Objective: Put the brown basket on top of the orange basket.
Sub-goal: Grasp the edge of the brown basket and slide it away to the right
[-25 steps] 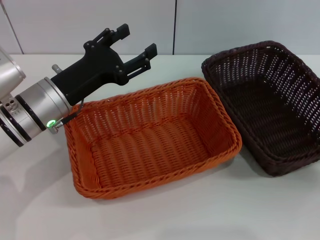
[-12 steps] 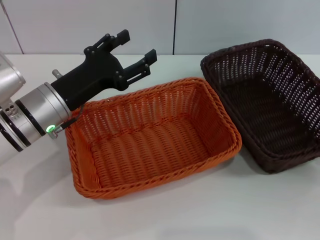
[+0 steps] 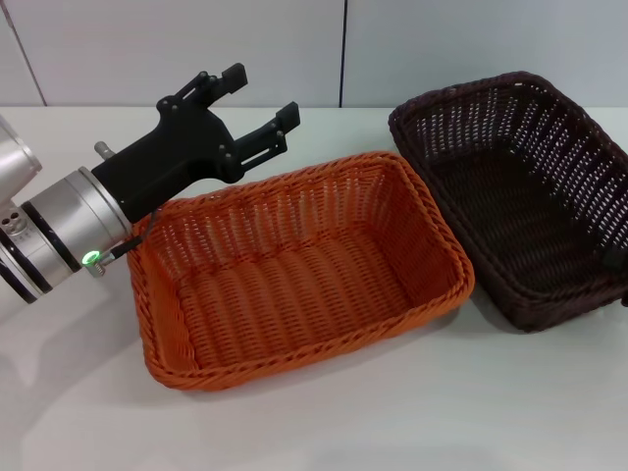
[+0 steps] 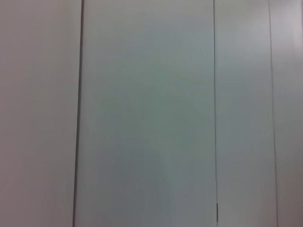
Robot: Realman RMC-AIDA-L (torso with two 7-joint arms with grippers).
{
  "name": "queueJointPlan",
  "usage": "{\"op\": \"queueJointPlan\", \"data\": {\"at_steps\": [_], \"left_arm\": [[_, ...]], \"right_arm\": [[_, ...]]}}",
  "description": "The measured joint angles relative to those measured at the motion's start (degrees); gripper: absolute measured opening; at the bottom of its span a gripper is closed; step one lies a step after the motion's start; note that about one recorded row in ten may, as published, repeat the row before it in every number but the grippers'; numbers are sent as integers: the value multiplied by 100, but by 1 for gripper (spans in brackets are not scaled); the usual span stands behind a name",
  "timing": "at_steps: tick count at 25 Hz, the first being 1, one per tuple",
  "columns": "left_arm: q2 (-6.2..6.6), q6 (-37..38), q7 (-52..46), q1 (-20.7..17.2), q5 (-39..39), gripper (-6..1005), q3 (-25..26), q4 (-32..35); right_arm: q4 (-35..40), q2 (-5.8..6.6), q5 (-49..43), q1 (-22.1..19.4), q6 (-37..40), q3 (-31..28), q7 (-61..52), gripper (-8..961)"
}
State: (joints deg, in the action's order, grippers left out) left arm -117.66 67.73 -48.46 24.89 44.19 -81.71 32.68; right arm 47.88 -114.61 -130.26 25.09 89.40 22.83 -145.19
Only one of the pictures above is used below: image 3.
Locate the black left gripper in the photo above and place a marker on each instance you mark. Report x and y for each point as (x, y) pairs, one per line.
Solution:
(172, 152)

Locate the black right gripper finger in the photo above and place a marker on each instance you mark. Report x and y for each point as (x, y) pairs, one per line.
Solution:
(624, 299)
(612, 257)

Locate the orange woven basket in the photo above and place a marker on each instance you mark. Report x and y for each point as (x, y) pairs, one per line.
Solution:
(304, 275)

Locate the grey metal gripper stub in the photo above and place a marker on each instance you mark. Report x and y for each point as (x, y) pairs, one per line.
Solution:
(103, 149)

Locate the dark brown woven basket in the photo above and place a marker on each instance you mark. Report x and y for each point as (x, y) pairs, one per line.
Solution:
(520, 211)

